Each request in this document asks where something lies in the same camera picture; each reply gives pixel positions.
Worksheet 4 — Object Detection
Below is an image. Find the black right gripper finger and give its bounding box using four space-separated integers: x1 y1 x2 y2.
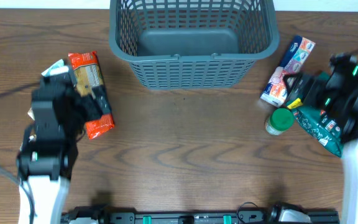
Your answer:
286 88 304 105
283 73 303 92

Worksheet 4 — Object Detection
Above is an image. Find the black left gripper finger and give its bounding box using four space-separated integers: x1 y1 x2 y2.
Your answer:
92 85 111 114
79 95 101 121

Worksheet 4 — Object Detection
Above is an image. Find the orange spaghetti package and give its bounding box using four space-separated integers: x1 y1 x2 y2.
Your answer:
68 51 114 139

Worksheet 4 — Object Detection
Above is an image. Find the multicolour tissue pack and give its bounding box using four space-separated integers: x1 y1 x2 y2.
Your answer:
260 35 316 107

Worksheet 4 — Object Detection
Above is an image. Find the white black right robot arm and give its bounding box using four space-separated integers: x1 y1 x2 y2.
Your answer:
283 54 358 223

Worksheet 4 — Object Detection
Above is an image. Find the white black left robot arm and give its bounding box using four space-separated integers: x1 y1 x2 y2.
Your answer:
16 72 111 223

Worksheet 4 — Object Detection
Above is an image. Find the green lid glass jar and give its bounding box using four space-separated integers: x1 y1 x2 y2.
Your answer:
265 108 295 136

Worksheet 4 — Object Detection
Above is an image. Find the green Nescafe coffee bag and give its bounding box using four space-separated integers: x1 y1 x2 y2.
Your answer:
285 98 343 157

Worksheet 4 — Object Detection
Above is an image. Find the beige cream snack pouch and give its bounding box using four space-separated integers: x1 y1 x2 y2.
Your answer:
27 108 37 142

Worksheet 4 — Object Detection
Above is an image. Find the teal small snack packet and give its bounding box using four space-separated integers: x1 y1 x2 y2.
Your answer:
41 59 65 77

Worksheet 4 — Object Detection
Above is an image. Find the grey plastic mesh basket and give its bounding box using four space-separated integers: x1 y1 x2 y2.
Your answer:
109 0 280 90

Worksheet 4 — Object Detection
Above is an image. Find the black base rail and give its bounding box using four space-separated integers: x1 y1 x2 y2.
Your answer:
60 202 340 224

